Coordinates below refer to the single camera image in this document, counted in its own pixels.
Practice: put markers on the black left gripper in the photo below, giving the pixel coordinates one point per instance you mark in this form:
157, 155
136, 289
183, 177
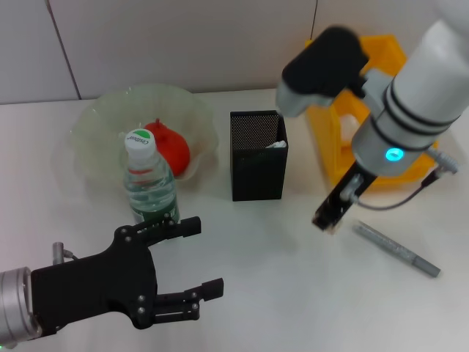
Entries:
95, 286

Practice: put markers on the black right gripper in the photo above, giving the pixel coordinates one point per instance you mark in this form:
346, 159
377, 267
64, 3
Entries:
348, 194

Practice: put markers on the beige barcode eraser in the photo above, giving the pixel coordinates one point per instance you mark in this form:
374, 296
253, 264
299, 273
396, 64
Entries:
332, 231

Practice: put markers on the clear green-label water bottle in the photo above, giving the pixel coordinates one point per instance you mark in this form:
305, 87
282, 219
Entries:
150, 183

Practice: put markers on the mint green utility knife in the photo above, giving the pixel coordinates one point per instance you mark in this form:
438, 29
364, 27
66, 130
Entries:
277, 144

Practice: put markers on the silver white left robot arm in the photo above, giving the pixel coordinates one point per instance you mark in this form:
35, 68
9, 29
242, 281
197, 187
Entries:
14, 304

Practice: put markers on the grey marker pen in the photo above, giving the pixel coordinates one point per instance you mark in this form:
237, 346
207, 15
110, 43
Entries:
395, 249

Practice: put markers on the black mesh pen holder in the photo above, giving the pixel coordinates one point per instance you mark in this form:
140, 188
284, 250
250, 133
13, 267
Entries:
256, 176

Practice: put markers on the pale green glass fruit plate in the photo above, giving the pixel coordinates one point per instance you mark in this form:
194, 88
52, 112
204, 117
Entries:
99, 121

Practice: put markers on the yellow plastic bin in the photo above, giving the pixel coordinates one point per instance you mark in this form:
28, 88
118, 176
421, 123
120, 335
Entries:
388, 47

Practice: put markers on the right wrist camera housing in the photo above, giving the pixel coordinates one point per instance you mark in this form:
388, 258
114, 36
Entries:
322, 69

